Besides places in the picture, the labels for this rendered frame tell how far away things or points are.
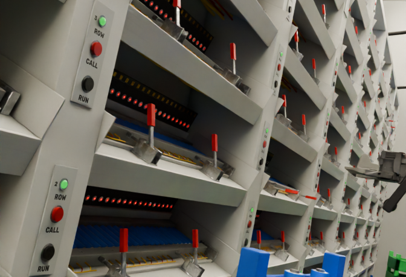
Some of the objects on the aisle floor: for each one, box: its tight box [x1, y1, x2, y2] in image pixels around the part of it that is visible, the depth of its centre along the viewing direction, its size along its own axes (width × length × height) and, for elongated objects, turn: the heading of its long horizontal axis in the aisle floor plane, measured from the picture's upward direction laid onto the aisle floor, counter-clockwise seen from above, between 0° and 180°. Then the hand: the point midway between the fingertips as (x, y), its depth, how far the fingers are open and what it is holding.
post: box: [164, 0, 301, 277], centre depth 129 cm, size 20×9×177 cm, turn 124°
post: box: [254, 0, 350, 275], centre depth 192 cm, size 20×9×177 cm, turn 124°
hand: (348, 172), depth 147 cm, fingers open, 11 cm apart
